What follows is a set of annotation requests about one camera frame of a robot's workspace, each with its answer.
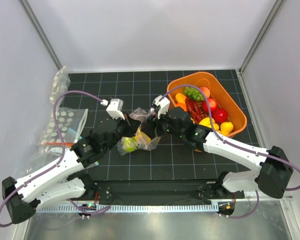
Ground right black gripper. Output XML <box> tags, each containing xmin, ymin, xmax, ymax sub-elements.
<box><xmin>141</xmin><ymin>106</ymin><xmax>185</xmax><ymax>139</ymax></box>

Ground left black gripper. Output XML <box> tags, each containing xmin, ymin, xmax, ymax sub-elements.
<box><xmin>103</xmin><ymin>111</ymin><xmax>141</xmax><ymax>153</ymax></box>

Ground yellow mango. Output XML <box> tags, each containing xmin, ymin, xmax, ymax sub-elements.
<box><xmin>134</xmin><ymin>127</ymin><xmax>151</xmax><ymax>145</ymax></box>

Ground pink dotted zip bag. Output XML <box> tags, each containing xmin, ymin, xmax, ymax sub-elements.
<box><xmin>117</xmin><ymin>107</ymin><xmax>161</xmax><ymax>156</ymax></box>

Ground green apple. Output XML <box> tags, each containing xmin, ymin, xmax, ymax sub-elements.
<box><xmin>122</xmin><ymin>137</ymin><xmax>138</xmax><ymax>153</ymax></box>

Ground green grapes bunch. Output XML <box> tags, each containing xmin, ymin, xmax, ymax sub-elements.
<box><xmin>182</xmin><ymin>86</ymin><xmax>205</xmax><ymax>102</ymax></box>

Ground yellow lemon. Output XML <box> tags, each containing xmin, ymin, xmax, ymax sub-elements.
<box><xmin>220</xmin><ymin>121</ymin><xmax>234</xmax><ymax>135</ymax></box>

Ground orange plastic basket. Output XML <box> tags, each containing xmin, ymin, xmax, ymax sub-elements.
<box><xmin>167</xmin><ymin>71</ymin><xmax>247</xmax><ymax>138</ymax></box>

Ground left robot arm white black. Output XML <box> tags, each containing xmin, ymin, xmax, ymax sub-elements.
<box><xmin>0</xmin><ymin>116</ymin><xmax>141</xmax><ymax>228</ymax></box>

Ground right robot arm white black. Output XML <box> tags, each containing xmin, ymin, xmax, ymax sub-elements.
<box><xmin>141</xmin><ymin>107</ymin><xmax>293</xmax><ymax>199</ymax></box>

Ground white dotted bag with items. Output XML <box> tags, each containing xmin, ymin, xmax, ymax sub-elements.
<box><xmin>38</xmin><ymin>107</ymin><xmax>88</xmax><ymax>148</ymax></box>

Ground white dotted bag upright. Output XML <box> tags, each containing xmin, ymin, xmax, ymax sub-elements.
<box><xmin>49</xmin><ymin>66</ymin><xmax>71</xmax><ymax>114</ymax></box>

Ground crumpled clear plastic bag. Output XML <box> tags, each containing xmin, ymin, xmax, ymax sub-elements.
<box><xmin>15</xmin><ymin>147</ymin><xmax>62</xmax><ymax>178</ymax></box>

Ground black grid mat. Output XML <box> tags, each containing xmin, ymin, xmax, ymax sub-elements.
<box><xmin>62</xmin><ymin>70</ymin><xmax>246</xmax><ymax>181</ymax></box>

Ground orange fruit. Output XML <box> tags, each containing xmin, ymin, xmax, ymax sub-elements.
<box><xmin>176</xmin><ymin>102</ymin><xmax>187</xmax><ymax>112</ymax></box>

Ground yellow bell pepper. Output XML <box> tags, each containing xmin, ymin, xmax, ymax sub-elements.
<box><xmin>175</xmin><ymin>93</ymin><xmax>187</xmax><ymax>104</ymax></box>

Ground red chili peppers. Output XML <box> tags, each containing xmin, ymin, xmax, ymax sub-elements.
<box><xmin>185</xmin><ymin>98</ymin><xmax>203</xmax><ymax>124</ymax></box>

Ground yellow banana bunch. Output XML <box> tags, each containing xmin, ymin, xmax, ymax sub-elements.
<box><xmin>199</xmin><ymin>117</ymin><xmax>220</xmax><ymax>131</ymax></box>

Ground peach fruit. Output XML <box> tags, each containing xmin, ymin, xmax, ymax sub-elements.
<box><xmin>200</xmin><ymin>86</ymin><xmax>211</xmax><ymax>98</ymax></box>

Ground red apple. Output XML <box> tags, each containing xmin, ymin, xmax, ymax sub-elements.
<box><xmin>212</xmin><ymin>108</ymin><xmax>228</xmax><ymax>124</ymax></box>

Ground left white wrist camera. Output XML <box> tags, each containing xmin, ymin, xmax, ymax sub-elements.
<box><xmin>106</xmin><ymin>98</ymin><xmax>124</xmax><ymax>120</ymax></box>

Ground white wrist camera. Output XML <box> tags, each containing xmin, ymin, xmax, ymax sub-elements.
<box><xmin>150</xmin><ymin>95</ymin><xmax>170</xmax><ymax>119</ymax></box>
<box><xmin>106</xmin><ymin>98</ymin><xmax>124</xmax><ymax>120</ymax></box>

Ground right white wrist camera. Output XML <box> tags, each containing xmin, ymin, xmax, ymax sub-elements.
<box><xmin>150</xmin><ymin>95</ymin><xmax>170</xmax><ymax>119</ymax></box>

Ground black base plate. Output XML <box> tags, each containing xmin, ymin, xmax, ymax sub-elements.
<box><xmin>64</xmin><ymin>178</ymin><xmax>245</xmax><ymax>202</ymax></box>

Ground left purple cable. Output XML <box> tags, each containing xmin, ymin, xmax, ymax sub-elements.
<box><xmin>0</xmin><ymin>90</ymin><xmax>110</xmax><ymax>228</ymax></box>

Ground purple cable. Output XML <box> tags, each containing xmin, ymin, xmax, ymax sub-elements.
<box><xmin>153</xmin><ymin>84</ymin><xmax>300</xmax><ymax>220</ymax></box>
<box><xmin>0</xmin><ymin>90</ymin><xmax>110</xmax><ymax>228</ymax></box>

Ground white slotted cable duct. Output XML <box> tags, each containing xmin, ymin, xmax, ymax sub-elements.
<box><xmin>37</xmin><ymin>202</ymin><xmax>219</xmax><ymax>214</ymax></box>

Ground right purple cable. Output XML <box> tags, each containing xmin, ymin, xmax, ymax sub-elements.
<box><xmin>153</xmin><ymin>84</ymin><xmax>300</xmax><ymax>220</ymax></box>

